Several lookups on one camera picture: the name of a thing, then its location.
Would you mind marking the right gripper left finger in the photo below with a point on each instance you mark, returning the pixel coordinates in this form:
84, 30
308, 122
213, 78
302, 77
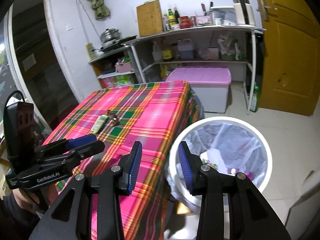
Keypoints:
70, 216

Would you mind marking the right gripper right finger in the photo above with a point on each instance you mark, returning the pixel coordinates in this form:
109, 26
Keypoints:
250, 214

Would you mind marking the white round trash bin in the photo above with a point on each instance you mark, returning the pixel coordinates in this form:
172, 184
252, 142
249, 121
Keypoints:
227, 144

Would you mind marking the person's left hand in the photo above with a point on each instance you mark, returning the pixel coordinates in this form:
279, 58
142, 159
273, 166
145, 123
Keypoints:
27, 201

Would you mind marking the white green paper box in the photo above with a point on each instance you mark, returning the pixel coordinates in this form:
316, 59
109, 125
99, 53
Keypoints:
99, 123

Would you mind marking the green glass bottle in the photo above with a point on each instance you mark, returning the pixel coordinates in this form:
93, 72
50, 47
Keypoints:
255, 99

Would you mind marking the yellow power strip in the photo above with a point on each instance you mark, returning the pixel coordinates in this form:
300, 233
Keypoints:
91, 51

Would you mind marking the wooden low shelf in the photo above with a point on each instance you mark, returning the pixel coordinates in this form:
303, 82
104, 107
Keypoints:
105, 71

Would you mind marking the pink plaid tablecloth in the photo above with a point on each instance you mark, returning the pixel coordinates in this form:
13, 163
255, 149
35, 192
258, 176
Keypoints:
151, 113

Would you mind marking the pink plastic basket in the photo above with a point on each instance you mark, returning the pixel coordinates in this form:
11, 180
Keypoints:
123, 67

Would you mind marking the pink lidded storage box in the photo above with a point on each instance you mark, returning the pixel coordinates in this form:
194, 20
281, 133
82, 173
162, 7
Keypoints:
210, 84

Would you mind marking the black induction cooker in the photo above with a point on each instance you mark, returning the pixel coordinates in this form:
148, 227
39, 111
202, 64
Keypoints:
115, 44

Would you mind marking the steel steamer pot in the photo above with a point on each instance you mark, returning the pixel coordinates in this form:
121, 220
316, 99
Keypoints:
110, 34

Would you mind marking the white metal shelf rack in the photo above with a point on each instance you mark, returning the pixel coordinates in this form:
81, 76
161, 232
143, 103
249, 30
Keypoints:
247, 36

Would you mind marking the yellow oil bottle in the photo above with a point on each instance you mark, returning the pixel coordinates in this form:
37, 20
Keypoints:
166, 52

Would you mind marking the blue plastic jug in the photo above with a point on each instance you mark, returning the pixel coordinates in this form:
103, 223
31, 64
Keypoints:
186, 49

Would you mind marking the wooden cutting board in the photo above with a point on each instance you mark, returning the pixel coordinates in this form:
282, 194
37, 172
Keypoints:
149, 16

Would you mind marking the green cap sauce bottle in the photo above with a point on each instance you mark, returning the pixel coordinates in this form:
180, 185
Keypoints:
171, 18

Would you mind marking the clear plastic container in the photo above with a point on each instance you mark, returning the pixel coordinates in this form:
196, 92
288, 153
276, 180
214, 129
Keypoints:
223, 16

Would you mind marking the white electric kettle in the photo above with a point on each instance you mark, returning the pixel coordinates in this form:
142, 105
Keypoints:
244, 12

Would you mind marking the red lidded jar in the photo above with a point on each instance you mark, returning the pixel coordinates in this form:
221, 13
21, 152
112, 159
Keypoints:
185, 22

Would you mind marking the dark soy sauce bottle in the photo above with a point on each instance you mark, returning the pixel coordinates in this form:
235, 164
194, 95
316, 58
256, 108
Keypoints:
177, 16

